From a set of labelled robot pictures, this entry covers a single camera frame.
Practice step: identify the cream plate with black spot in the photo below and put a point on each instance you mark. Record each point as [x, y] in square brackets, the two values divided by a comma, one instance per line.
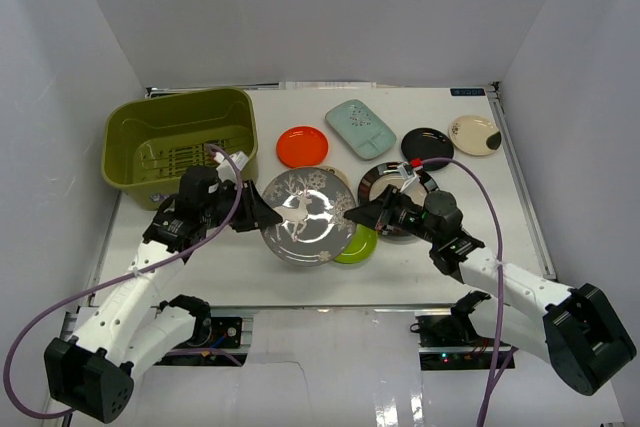
[475, 135]

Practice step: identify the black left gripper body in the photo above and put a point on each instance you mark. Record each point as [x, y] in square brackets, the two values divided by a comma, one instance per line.
[247, 205]

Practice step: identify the large black rimmed beige plate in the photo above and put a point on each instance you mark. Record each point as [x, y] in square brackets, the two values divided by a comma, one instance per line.
[376, 179]

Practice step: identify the orange round plate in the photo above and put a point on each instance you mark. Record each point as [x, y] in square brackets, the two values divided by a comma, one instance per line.
[302, 146]

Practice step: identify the blue label sticker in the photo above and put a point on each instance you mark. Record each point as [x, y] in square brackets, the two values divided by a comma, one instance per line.
[467, 92]

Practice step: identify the papers at table back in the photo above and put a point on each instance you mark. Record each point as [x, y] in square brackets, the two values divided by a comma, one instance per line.
[327, 85]

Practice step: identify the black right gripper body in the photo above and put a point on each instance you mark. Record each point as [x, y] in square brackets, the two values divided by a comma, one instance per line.
[407, 218]

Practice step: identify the light blue oblong dish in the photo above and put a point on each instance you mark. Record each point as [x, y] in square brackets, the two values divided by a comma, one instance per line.
[361, 129]

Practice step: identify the grey plate with reindeer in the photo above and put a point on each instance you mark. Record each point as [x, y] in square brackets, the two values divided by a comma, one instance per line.
[311, 203]

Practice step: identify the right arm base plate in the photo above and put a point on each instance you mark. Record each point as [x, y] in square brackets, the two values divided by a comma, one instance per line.
[444, 348]

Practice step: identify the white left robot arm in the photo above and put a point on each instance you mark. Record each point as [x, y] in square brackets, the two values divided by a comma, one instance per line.
[94, 372]

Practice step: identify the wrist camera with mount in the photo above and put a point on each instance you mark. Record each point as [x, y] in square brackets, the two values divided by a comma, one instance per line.
[232, 162]
[410, 172]

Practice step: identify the beige plate with characters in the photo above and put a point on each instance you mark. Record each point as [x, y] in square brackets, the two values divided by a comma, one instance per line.
[336, 172]

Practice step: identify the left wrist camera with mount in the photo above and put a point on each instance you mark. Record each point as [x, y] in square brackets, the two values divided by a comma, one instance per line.
[232, 162]

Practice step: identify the lime green round plate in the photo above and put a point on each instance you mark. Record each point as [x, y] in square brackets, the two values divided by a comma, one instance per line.
[362, 246]

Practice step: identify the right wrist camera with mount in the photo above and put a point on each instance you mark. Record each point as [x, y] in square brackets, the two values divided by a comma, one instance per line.
[410, 172]

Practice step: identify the black round plate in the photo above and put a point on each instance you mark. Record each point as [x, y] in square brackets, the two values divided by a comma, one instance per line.
[426, 143]

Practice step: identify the olive green plastic bin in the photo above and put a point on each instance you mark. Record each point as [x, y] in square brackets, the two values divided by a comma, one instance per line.
[149, 144]

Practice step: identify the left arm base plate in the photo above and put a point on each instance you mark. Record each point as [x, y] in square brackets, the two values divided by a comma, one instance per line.
[219, 344]

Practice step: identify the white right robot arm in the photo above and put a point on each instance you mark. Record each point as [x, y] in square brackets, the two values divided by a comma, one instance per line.
[575, 330]

